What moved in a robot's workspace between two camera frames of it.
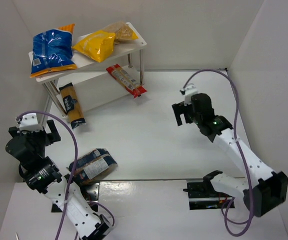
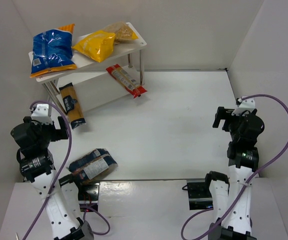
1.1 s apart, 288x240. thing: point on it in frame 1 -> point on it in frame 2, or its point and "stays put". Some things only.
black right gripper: x=180 y=111 -> x=220 y=117
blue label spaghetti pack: x=72 y=105 stays put
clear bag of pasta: x=122 y=32 stays put
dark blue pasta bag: x=93 y=167 stays put
